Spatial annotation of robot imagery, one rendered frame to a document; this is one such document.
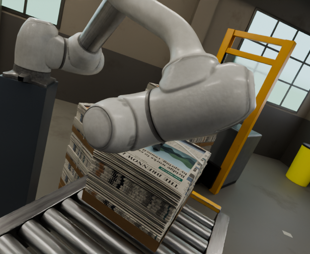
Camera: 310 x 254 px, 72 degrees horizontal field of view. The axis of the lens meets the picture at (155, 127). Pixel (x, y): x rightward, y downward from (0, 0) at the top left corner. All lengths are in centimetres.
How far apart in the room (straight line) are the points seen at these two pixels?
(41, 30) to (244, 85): 93
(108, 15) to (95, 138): 65
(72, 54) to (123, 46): 286
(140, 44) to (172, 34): 355
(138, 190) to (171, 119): 33
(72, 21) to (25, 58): 294
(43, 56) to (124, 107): 80
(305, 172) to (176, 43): 452
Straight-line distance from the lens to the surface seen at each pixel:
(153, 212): 63
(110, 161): 62
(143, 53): 397
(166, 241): 77
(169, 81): 35
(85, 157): 150
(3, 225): 70
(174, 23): 43
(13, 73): 116
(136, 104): 36
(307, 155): 474
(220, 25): 432
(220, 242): 87
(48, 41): 111
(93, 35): 102
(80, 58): 111
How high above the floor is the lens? 131
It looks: 18 degrees down
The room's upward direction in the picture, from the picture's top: 20 degrees clockwise
